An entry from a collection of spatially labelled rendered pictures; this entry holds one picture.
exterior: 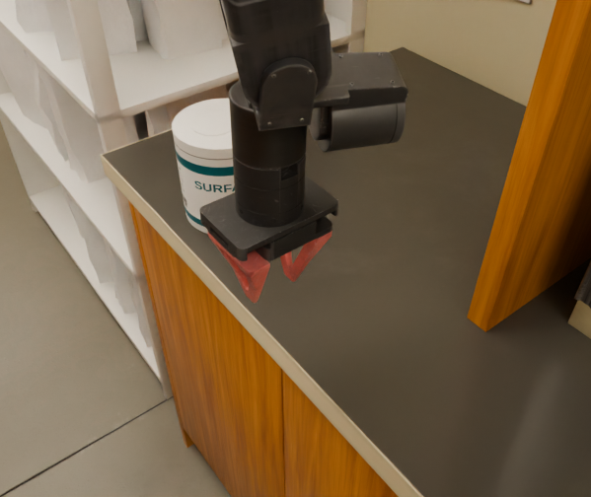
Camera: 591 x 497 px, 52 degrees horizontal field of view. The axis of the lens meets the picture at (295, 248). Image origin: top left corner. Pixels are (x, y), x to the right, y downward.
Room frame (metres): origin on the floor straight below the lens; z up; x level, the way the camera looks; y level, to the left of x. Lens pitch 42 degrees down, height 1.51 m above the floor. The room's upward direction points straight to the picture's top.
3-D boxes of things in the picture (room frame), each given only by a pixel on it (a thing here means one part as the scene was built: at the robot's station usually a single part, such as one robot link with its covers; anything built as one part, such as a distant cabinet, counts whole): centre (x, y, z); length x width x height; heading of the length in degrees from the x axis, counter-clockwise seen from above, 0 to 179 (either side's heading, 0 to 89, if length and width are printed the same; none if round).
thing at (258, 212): (0.40, 0.02, 1.21); 0.10 x 0.07 x 0.07; 128
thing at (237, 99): (0.40, 0.01, 1.27); 0.07 x 0.06 x 0.07; 105
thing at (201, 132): (0.71, 0.10, 1.02); 0.13 x 0.13 x 0.15
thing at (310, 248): (0.41, 0.01, 1.14); 0.07 x 0.07 x 0.09; 38
